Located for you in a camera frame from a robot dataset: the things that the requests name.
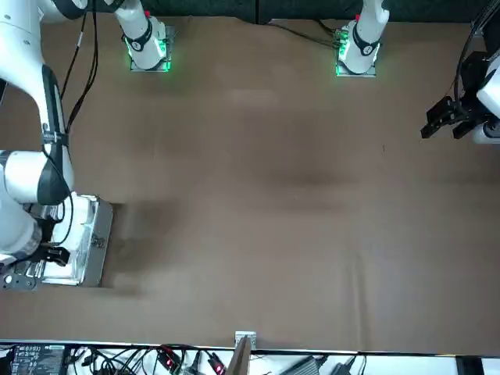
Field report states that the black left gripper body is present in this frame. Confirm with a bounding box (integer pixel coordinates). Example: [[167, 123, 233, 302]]
[[455, 91, 489, 124]]

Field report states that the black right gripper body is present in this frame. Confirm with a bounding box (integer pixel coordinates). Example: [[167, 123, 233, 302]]
[[37, 218, 55, 246]]

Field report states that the aluminium medical kit case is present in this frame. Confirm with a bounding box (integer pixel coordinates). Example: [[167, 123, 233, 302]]
[[21, 193, 115, 289]]

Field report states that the black box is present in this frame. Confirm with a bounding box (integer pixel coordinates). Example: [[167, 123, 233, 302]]
[[455, 355, 484, 375]]

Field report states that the black labelled power adapter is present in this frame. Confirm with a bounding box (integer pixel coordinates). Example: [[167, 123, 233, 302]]
[[7, 343, 66, 375]]

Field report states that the black plug with red light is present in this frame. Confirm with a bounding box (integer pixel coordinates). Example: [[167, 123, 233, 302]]
[[206, 353, 227, 374], [155, 347, 183, 370]]

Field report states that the small black power adapter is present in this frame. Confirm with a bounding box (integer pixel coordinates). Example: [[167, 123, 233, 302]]
[[331, 357, 366, 375]]

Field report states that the grey power adapter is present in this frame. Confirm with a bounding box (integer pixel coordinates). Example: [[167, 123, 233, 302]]
[[283, 354, 329, 375]]

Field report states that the black ledge cable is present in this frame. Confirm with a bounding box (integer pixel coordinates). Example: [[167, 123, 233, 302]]
[[64, 343, 235, 375]]

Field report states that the black base cable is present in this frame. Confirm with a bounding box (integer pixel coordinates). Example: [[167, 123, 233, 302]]
[[267, 17, 341, 50]]

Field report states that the silver post bracket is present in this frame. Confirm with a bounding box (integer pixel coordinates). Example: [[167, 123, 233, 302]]
[[234, 330, 258, 349]]

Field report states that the white cable ledge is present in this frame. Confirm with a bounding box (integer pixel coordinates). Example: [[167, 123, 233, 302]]
[[0, 342, 500, 375]]

